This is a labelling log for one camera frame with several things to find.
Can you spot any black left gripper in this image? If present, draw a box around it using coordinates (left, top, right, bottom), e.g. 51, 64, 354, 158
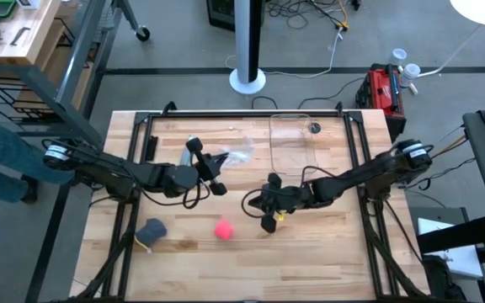
185, 136, 230, 197

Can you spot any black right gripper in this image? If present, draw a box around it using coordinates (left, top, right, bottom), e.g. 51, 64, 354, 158
248, 172, 316, 235

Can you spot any clear plastic bag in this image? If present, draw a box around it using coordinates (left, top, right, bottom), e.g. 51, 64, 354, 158
220, 135, 255, 166

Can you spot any pink bandage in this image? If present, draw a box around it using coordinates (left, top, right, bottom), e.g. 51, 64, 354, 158
214, 218, 236, 242

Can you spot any clear plastic bin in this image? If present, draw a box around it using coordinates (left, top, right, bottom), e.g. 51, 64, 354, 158
269, 113, 318, 177

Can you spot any black white tower fan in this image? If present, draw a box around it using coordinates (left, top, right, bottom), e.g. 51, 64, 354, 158
228, 0, 267, 95

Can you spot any black box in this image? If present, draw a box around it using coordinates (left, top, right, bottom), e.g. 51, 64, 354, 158
205, 0, 237, 33

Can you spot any red tool bag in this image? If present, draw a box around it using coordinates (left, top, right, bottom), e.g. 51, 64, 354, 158
354, 62, 407, 143

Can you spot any black bag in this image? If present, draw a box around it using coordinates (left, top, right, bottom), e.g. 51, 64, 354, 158
421, 254, 467, 302

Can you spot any black bar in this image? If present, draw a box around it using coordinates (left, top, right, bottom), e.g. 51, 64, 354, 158
417, 213, 485, 254

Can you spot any white plastic jar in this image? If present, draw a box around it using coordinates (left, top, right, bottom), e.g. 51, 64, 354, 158
399, 62, 422, 88
390, 47, 408, 66

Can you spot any white panel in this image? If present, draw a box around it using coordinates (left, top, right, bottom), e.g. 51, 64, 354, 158
417, 216, 484, 281

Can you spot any white lamp shade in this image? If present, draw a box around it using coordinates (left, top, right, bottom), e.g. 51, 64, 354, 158
448, 0, 485, 27

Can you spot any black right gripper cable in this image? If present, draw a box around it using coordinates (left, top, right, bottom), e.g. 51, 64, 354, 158
241, 188, 269, 220

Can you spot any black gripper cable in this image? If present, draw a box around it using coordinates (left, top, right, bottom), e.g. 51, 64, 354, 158
141, 178, 211, 210
241, 188, 269, 220

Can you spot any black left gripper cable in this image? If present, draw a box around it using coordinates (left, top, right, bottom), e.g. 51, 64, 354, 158
141, 178, 211, 210

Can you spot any small black bracket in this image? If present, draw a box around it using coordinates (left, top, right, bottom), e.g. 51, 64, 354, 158
144, 135, 159, 162

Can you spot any black floor cable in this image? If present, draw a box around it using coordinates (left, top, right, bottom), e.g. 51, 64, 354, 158
251, 95, 278, 111
296, 77, 365, 109

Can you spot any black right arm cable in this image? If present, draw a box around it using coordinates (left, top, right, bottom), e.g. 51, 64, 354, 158
397, 157, 477, 191

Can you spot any black cable bundle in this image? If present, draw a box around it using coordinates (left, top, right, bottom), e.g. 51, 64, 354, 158
264, 0, 364, 31

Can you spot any yellow cable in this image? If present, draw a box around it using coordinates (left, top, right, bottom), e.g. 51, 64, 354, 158
335, 0, 350, 31

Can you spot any white lamp cable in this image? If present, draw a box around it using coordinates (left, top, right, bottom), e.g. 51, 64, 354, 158
414, 23, 483, 79

